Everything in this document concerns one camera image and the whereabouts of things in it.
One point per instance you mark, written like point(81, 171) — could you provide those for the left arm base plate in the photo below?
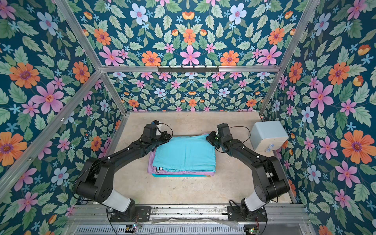
point(132, 214)

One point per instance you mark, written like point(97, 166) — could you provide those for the purple pants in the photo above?
point(152, 167)

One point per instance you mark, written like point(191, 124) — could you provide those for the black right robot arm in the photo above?
point(269, 178)

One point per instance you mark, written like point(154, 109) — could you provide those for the aluminium frame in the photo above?
point(71, 70)

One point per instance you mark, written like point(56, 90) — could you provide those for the light blue box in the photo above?
point(267, 136)

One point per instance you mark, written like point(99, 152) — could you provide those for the black hook rail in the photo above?
point(183, 69)

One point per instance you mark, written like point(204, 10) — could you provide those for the teal pants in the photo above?
point(185, 154)

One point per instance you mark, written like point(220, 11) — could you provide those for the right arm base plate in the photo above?
point(242, 214)

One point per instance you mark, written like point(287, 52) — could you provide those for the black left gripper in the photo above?
point(164, 139)

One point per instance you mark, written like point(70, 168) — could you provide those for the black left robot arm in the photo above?
point(96, 181)

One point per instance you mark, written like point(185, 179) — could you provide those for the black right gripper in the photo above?
point(211, 138)

